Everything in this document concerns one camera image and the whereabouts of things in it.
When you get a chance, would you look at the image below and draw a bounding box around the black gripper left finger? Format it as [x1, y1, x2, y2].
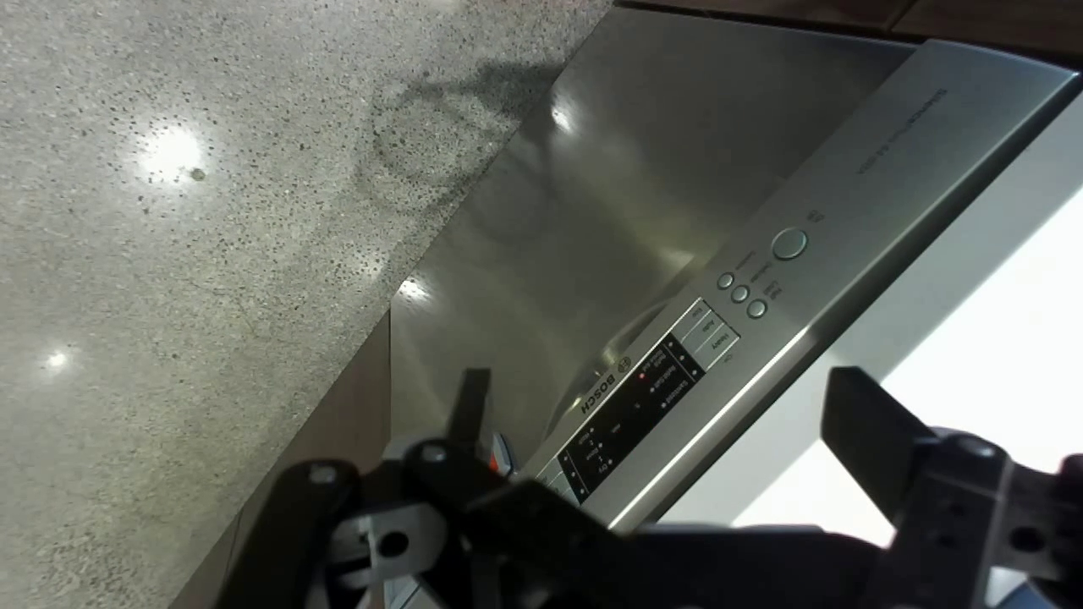
[214, 364, 516, 609]

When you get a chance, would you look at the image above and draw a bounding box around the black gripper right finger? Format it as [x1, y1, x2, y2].
[821, 362, 1083, 593]

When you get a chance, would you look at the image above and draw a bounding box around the round dishwasher power button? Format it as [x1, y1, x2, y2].
[770, 222, 813, 267]

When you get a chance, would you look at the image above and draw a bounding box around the stainless steel dishwasher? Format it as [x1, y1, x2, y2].
[378, 3, 1083, 542]

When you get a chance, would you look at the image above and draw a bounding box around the dark wood drawer cabinet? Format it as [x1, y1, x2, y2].
[615, 0, 1083, 66]

